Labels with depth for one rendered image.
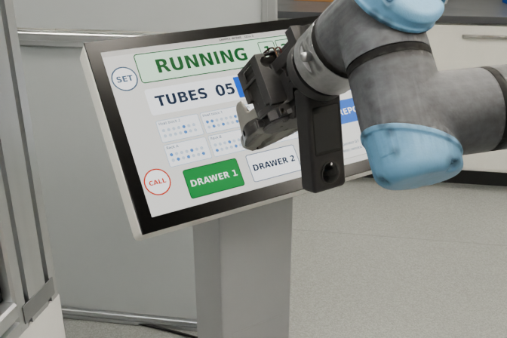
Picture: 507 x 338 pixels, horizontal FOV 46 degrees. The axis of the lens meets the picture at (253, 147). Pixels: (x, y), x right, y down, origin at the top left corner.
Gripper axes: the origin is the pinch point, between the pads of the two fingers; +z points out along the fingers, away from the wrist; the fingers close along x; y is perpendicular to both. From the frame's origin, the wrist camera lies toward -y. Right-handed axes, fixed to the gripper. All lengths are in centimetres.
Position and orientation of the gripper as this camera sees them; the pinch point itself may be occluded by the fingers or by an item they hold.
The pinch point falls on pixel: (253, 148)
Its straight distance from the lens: 78.4
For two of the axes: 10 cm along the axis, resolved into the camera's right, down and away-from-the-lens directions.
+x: -8.6, 2.0, -4.7
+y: -3.3, -9.2, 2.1
